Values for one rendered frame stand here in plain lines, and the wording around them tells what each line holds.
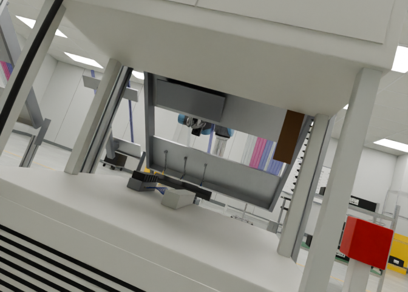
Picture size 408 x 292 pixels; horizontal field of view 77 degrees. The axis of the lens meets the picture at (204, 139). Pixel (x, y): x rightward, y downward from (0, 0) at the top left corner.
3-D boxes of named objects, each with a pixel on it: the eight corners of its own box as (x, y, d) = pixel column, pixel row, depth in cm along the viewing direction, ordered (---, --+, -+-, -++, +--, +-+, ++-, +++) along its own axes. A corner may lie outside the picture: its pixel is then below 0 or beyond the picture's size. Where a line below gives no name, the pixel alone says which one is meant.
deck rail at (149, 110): (146, 168, 140) (151, 161, 145) (149, 169, 140) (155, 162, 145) (142, 33, 97) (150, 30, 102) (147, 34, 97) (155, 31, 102)
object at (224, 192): (149, 169, 140) (155, 161, 145) (268, 211, 127) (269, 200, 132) (149, 167, 139) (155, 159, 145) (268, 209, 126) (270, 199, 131)
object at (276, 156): (271, 159, 73) (303, 51, 78) (290, 165, 72) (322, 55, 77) (271, 158, 72) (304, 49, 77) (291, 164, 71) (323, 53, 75)
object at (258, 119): (148, 109, 117) (153, 104, 121) (293, 152, 104) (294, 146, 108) (147, 34, 97) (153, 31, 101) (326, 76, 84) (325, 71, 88)
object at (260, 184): (151, 164, 141) (154, 161, 144) (269, 206, 128) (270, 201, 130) (151, 137, 130) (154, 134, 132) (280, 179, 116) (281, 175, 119)
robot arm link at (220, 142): (201, 184, 201) (219, 116, 196) (219, 190, 196) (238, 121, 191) (196, 187, 190) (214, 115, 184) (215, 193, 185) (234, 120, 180)
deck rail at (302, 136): (268, 211, 127) (269, 202, 131) (272, 212, 126) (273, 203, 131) (326, 77, 84) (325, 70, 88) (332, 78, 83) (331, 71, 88)
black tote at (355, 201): (322, 195, 299) (325, 186, 300) (318, 195, 315) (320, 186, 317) (374, 212, 287) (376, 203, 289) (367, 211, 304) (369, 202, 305)
